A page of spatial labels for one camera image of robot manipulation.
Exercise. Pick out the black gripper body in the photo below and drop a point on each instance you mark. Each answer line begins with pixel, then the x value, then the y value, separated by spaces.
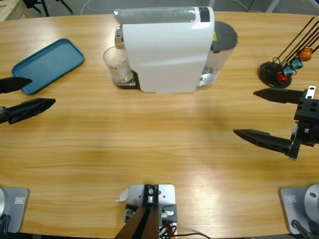
pixel 3 114
pixel 309 117

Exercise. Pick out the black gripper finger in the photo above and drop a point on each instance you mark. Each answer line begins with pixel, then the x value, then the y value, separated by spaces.
pixel 266 140
pixel 13 84
pixel 30 109
pixel 279 95

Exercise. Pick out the clear glass cup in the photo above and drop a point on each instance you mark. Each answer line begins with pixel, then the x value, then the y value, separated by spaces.
pixel 115 64

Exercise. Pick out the white capsule coffee machine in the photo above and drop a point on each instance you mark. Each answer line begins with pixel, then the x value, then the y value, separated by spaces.
pixel 164 54

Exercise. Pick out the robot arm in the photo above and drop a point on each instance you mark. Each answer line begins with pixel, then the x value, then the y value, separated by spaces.
pixel 2 201
pixel 312 201

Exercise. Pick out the red coffee capsule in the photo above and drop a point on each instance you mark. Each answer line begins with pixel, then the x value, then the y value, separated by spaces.
pixel 282 78

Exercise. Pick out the orange coffee capsule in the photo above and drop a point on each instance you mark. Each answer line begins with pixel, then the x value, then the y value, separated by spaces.
pixel 305 54

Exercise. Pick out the black capsule stand with rods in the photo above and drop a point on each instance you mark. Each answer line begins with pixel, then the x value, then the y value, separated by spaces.
pixel 270 74

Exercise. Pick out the teal rectangular tray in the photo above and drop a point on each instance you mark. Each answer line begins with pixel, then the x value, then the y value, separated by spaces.
pixel 49 63

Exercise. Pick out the wooden crate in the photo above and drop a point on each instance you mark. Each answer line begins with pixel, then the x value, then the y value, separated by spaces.
pixel 11 10

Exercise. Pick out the black tripod legs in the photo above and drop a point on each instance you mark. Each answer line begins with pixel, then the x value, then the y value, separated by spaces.
pixel 45 6

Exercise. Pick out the white paper tag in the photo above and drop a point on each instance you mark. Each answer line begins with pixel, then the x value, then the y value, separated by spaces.
pixel 123 195

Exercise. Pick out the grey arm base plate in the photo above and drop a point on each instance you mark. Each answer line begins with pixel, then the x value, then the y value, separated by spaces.
pixel 17 211
pixel 291 209

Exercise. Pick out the white metal frame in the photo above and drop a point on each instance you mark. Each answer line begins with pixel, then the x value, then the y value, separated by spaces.
pixel 272 6

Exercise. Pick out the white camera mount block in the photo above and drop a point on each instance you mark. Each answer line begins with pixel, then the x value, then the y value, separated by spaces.
pixel 167 194

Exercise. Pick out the dark camera mount post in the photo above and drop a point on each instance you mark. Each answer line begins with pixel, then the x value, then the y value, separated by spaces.
pixel 139 226

